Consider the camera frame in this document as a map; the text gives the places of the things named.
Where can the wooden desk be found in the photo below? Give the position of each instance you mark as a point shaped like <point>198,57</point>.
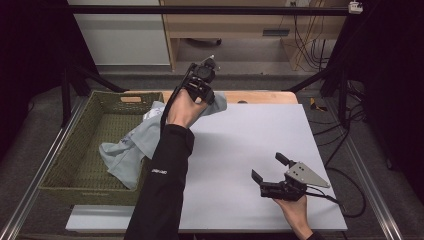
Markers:
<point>233,23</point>

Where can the yellow and black floor item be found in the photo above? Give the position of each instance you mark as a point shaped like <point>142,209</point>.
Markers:
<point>316,105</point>

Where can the grey socket strip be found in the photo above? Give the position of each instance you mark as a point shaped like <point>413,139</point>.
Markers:
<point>275,32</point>

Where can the person's right hand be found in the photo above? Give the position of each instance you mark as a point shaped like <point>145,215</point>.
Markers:
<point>295,213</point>

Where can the small white device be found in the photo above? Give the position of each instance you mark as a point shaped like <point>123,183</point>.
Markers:
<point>355,7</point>

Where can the black horizontal frame bar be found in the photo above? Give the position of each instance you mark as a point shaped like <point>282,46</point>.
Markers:
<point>206,10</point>

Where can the light grey table board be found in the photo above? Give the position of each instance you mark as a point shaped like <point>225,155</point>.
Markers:
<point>240,150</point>

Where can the black tripod stand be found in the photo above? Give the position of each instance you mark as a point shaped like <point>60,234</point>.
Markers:
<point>80,83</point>
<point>330,83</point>

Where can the black curtain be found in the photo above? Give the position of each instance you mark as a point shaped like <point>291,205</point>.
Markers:
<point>36,60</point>
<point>390,83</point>

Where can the person's left hand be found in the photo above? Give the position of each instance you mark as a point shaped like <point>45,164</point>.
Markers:
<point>184,111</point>

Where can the white cabinet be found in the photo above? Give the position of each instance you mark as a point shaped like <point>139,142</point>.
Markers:
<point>123,40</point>

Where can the green woven basket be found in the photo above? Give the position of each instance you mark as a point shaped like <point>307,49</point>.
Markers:
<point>86,156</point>

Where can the aluminium frame rail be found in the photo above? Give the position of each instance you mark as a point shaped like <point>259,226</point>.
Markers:
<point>36,176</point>
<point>370,186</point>

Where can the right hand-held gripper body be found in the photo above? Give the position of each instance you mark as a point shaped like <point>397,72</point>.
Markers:
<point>293,181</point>

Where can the light grey-blue cloth garment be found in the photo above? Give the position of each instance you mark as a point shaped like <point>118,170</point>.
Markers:
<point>133,150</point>

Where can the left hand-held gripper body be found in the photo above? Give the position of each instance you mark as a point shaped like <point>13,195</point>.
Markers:
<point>202,74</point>

